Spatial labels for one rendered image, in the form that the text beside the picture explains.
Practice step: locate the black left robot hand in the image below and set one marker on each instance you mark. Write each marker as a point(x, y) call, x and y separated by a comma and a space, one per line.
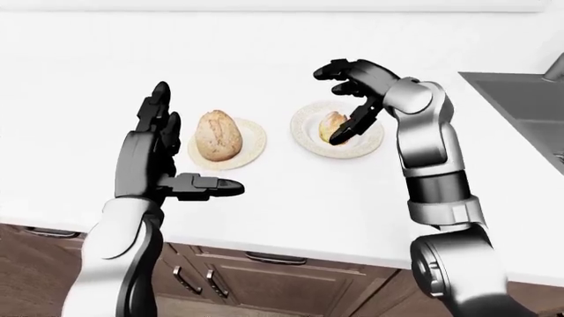
point(136, 155)

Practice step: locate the small pale bread roll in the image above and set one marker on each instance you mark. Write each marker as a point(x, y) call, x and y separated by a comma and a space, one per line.
point(330, 127)

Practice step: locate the large oval brown bread loaf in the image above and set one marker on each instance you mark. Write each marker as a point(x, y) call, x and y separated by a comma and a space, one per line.
point(218, 135)

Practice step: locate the grey sink faucet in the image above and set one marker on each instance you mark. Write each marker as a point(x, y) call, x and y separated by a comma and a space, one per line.
point(556, 67)

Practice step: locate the cream plate with patterned rim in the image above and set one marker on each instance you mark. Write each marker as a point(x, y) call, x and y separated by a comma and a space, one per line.
point(308, 138)

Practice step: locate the grey steel sink basin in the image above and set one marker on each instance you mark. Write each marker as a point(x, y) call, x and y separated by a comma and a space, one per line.
point(524, 105)

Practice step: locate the plain cream plate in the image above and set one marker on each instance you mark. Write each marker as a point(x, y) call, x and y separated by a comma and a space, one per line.
point(251, 138)

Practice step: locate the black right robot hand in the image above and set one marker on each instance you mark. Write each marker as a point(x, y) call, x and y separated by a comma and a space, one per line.
point(368, 86)

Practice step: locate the brown wooden base cabinet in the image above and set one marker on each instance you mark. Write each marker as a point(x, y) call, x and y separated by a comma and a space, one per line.
point(273, 284)

